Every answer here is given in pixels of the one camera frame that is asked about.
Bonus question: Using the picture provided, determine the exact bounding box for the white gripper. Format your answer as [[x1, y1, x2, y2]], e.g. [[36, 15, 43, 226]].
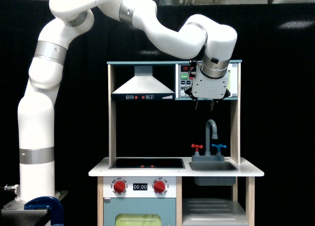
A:
[[185, 69, 231, 111]]

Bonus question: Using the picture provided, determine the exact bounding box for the grey toy faucet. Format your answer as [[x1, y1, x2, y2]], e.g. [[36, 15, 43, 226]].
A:
[[191, 119, 225, 162]]

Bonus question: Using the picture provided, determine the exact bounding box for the grey lower shelf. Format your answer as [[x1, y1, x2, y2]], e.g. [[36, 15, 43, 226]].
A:
[[182, 198, 249, 226]]

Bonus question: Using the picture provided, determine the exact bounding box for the silver cable connector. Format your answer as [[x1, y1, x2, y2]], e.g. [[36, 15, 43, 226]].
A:
[[3, 184, 19, 194]]

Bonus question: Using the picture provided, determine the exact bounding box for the grey microwave control panel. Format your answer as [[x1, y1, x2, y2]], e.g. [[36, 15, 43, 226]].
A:
[[175, 64, 196, 98]]

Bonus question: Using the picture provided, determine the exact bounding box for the teal lower oven door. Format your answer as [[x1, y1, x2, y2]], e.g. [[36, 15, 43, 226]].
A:
[[103, 197, 176, 226]]

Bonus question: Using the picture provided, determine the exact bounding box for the blue c-clamp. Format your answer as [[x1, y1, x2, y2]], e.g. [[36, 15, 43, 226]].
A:
[[24, 196, 64, 226]]

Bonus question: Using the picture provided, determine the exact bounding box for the red faucet tap handle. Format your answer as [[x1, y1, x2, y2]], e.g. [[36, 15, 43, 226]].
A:
[[191, 144, 203, 152]]

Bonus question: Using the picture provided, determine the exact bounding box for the right red oven knob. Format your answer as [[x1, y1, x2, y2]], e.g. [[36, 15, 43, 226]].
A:
[[153, 181, 165, 194]]

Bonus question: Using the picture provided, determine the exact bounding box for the red oven knob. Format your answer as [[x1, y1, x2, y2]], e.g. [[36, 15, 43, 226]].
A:
[[113, 180, 126, 194], [153, 181, 165, 194]]

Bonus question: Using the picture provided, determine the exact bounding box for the silver toy range hood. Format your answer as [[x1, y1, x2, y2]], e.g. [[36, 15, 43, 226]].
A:
[[111, 65, 175, 101]]

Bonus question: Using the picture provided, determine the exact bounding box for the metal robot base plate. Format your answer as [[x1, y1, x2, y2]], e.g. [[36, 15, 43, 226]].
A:
[[0, 190, 69, 226]]

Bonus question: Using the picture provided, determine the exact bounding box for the black toy stovetop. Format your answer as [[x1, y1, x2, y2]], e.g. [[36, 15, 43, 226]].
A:
[[110, 158, 185, 169]]

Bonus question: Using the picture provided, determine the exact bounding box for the grey toy sink basin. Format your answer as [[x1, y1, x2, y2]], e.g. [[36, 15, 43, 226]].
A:
[[189, 161, 238, 186]]

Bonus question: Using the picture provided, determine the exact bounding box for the left red oven knob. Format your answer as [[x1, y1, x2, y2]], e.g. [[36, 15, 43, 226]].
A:
[[113, 180, 126, 194]]

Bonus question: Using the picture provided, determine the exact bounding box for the wooden toy kitchen frame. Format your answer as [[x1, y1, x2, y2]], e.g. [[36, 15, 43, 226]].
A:
[[89, 60, 264, 226]]

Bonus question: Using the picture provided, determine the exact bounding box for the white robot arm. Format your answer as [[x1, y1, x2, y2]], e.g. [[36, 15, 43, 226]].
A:
[[17, 0, 237, 202]]

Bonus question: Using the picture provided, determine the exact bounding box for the blue faucet tap handle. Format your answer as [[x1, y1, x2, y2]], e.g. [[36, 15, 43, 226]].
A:
[[212, 144, 227, 153]]

